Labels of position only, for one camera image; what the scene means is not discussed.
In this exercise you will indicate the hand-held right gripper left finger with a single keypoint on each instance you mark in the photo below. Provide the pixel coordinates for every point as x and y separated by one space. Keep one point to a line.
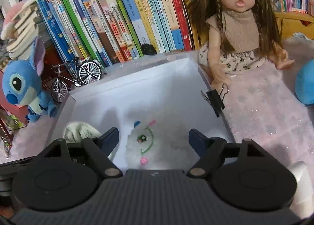
111 139

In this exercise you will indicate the colourful picture book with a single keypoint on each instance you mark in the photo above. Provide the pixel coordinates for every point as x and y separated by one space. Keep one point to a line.
11 120

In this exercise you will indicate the white plush with embroidered face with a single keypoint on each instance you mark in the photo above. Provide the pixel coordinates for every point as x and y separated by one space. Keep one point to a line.
162 146

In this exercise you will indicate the stack of worn flat books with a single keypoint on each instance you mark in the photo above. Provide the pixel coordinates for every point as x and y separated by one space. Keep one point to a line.
24 28

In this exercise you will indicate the pink plush mushroom hat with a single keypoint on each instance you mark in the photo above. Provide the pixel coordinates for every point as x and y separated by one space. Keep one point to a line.
12 16

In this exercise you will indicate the long-haired baby doll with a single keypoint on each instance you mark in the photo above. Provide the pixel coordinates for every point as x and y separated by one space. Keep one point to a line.
242 31

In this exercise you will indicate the small black object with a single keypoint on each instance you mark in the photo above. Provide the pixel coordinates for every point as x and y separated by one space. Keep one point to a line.
149 49

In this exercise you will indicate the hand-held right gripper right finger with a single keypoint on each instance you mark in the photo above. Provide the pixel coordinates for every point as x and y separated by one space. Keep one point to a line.
196 141

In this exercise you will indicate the blue alien plush toy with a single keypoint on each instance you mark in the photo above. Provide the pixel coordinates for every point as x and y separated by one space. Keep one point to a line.
22 85

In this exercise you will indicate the black binder clip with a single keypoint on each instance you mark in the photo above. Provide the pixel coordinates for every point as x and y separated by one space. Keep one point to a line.
215 101

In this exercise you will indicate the miniature metal bicycle model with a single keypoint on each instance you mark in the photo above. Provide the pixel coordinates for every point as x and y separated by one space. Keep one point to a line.
85 71

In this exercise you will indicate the pale green knitted soft toy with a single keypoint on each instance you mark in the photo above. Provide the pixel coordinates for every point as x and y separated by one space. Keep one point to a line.
78 133

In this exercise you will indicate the pink sequined blanket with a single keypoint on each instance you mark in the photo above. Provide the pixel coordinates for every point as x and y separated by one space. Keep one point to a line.
265 117

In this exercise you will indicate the white cardboard box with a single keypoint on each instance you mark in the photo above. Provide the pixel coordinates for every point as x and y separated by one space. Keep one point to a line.
159 92

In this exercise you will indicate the light blue cloth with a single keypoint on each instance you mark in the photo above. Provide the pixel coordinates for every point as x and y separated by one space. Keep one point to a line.
301 35

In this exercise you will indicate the row of upright colourful books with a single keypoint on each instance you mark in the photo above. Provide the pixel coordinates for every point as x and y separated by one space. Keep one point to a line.
117 23

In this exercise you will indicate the bright blue plush toy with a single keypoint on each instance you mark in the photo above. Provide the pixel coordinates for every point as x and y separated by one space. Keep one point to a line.
305 82

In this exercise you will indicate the yellow wooden drawer box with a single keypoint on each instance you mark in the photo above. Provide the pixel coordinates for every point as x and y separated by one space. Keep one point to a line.
292 23

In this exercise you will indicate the grey fuzzy toy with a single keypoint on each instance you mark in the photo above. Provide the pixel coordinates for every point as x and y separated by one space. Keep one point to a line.
3 53

